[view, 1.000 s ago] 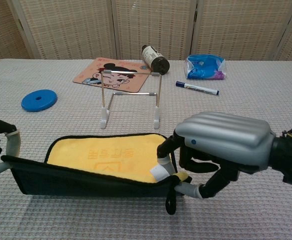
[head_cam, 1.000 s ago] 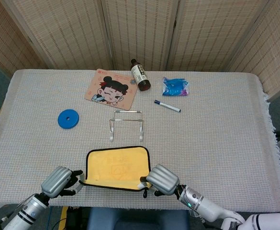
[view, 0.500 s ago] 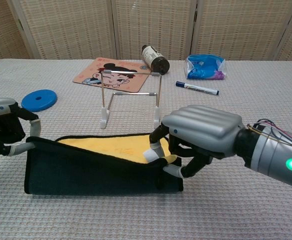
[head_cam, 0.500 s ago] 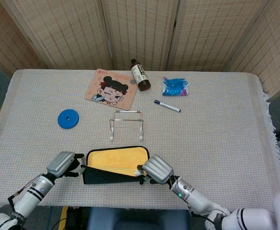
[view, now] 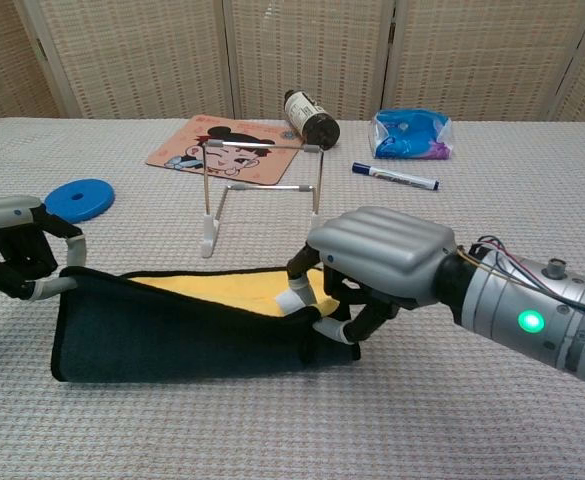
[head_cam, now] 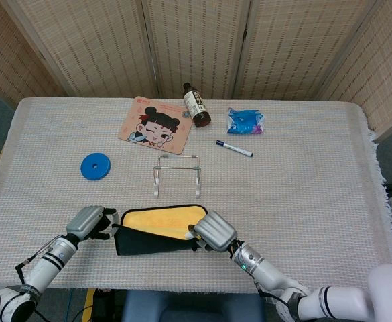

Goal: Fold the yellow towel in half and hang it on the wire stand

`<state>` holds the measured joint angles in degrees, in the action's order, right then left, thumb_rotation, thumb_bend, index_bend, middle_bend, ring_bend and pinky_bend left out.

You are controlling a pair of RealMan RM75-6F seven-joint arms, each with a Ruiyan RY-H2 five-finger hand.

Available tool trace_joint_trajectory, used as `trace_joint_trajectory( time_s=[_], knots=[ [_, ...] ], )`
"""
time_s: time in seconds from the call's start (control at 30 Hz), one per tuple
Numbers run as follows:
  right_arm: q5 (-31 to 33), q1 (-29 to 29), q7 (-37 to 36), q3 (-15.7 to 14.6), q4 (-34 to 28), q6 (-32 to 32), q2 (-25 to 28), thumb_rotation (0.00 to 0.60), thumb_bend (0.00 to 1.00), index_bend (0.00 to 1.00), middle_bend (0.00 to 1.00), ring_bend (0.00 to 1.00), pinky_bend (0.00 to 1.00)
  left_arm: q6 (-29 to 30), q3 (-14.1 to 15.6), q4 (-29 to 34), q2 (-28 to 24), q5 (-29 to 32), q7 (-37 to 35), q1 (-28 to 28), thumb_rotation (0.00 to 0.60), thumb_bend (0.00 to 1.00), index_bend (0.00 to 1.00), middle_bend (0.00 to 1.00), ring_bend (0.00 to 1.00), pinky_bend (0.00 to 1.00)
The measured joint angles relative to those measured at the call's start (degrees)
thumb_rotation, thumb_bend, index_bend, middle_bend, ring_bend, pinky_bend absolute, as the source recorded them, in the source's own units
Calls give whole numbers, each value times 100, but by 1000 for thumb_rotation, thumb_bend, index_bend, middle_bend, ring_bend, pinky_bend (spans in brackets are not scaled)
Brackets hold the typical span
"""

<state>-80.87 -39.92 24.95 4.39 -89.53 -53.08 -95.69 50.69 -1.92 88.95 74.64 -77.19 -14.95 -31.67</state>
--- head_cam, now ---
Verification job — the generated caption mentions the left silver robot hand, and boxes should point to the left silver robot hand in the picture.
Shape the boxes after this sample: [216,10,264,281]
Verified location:
[65,205,120,242]

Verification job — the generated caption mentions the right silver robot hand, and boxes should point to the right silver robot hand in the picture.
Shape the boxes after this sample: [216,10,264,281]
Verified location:
[186,211,239,253]

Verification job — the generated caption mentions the yellow and grey cloth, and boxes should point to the yellow and grey cloth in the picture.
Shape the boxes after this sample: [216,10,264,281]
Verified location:
[113,203,214,257]

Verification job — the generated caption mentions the blue plastic disc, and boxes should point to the blue plastic disc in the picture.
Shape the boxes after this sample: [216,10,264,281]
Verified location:
[80,152,113,182]

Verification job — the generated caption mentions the blue chair seat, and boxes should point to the blue chair seat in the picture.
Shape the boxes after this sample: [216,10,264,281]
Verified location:
[121,289,267,322]

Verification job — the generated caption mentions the blue capped whiteboard marker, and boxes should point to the blue capped whiteboard marker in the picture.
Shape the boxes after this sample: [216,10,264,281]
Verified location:
[215,139,255,158]

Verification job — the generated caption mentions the white woven tablecloth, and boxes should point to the white woven tablecloth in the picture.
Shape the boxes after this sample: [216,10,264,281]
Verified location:
[0,97,392,300]

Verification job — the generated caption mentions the blue plastic packet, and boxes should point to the blue plastic packet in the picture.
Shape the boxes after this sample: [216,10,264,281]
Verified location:
[226,107,265,136]

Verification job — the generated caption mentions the cartoon girl mouse pad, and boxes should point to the cartoon girl mouse pad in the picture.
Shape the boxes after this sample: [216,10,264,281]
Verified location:
[117,95,194,156]

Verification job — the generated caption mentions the dark brown labelled bottle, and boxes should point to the dark brown labelled bottle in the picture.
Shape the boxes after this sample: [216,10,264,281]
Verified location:
[182,82,212,129]

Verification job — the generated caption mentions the woven folding screen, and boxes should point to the woven folding screen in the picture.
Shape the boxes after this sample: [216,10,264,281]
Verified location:
[0,0,392,142]

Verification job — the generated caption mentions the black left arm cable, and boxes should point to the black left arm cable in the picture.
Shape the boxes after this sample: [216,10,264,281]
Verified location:
[15,234,66,286]

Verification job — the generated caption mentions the metal wire rack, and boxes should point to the metal wire rack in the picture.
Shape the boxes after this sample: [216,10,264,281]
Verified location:
[152,154,203,200]

